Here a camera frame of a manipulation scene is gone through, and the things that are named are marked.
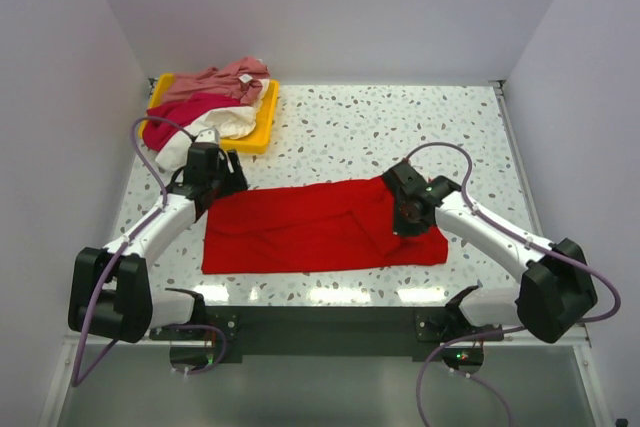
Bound red t shirt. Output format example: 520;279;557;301
201;177;449;275

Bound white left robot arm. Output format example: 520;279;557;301
68;142;248;343

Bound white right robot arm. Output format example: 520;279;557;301
382;161;598;343

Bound white t shirt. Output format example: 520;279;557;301
144;106;257;171

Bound yellow plastic tray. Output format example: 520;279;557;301
147;73;280;154

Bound magenta t shirt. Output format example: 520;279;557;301
142;93;240;152

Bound dusty pink t shirt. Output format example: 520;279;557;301
161;56;271;105

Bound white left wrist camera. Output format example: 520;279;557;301
194;127;220;145

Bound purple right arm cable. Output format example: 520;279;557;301
407;141;622;427

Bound aluminium table edge rail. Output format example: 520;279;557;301
489;77;614;427

